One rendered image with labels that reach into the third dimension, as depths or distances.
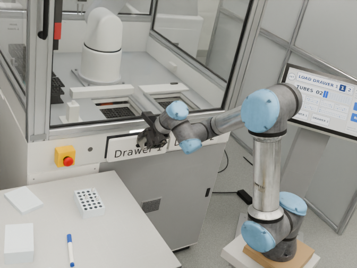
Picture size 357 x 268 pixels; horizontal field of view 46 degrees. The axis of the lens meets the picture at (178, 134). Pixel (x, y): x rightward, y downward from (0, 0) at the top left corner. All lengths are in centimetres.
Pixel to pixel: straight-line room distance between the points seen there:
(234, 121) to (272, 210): 34
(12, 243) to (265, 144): 85
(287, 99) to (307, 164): 124
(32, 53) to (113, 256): 74
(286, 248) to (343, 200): 163
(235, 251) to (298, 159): 98
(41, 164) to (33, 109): 25
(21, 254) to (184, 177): 101
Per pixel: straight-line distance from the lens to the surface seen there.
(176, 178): 214
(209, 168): 223
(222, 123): 153
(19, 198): 168
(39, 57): 153
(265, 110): 121
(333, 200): 324
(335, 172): 318
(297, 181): 253
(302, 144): 241
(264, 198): 135
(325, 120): 227
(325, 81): 234
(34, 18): 148
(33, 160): 172
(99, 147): 179
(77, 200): 164
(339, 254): 310
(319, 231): 322
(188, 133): 151
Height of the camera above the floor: 184
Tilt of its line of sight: 29 degrees down
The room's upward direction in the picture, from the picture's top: 12 degrees clockwise
